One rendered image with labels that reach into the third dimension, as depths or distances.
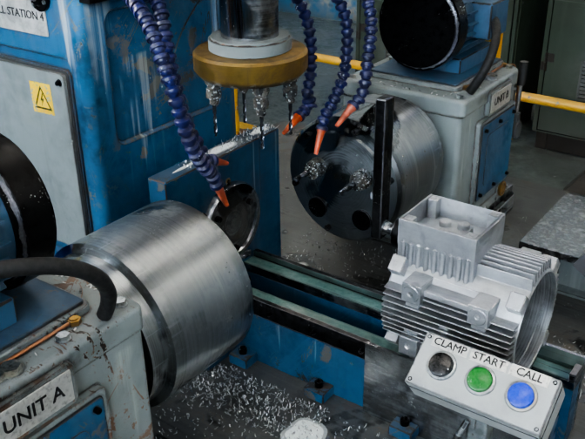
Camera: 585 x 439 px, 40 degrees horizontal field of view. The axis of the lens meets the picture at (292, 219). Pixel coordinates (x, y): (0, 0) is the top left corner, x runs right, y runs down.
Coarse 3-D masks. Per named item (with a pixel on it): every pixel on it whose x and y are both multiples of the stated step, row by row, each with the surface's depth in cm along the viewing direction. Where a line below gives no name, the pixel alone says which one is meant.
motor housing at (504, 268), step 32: (512, 256) 112; (544, 256) 113; (448, 288) 112; (480, 288) 110; (512, 288) 109; (544, 288) 119; (384, 320) 118; (416, 320) 114; (448, 320) 111; (512, 320) 107; (544, 320) 120; (512, 352) 108
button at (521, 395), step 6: (516, 384) 92; (522, 384) 92; (510, 390) 92; (516, 390) 91; (522, 390) 91; (528, 390) 91; (510, 396) 91; (516, 396) 91; (522, 396) 91; (528, 396) 91; (534, 396) 91; (510, 402) 91; (516, 402) 91; (522, 402) 91; (528, 402) 90; (516, 408) 91; (522, 408) 91
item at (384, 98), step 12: (384, 96) 130; (384, 108) 129; (384, 120) 130; (384, 132) 131; (384, 144) 132; (384, 156) 133; (384, 168) 134; (384, 180) 135; (372, 192) 138; (384, 192) 136; (372, 204) 138; (384, 204) 138; (372, 216) 139; (384, 216) 139; (372, 228) 140; (384, 228) 139
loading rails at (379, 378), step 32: (256, 256) 151; (256, 288) 150; (288, 288) 145; (320, 288) 141; (352, 288) 140; (256, 320) 138; (288, 320) 133; (320, 320) 132; (352, 320) 139; (256, 352) 141; (288, 352) 136; (320, 352) 131; (352, 352) 127; (384, 352) 122; (544, 352) 122; (320, 384) 131; (352, 384) 130; (384, 384) 124; (576, 384) 118; (384, 416) 127; (416, 416) 123; (448, 416) 119
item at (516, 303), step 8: (400, 256) 115; (552, 256) 115; (392, 264) 115; (400, 264) 115; (552, 264) 114; (560, 264) 116; (392, 272) 116; (400, 272) 115; (512, 296) 106; (520, 296) 106; (512, 304) 106; (520, 304) 106; (512, 312) 107; (520, 312) 105; (392, 336) 121; (544, 344) 121
